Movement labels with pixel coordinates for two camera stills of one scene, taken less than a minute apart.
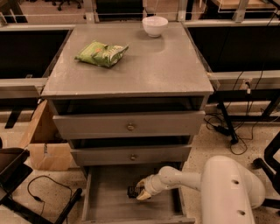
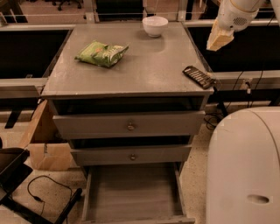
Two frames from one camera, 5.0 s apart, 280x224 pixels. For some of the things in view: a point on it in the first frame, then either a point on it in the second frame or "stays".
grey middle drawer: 89,157 stays
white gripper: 150,185 → 232,17
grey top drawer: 113,125 stays
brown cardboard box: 48,147 stays
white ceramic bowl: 154,25 stays
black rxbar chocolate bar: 133,191 → 199,77
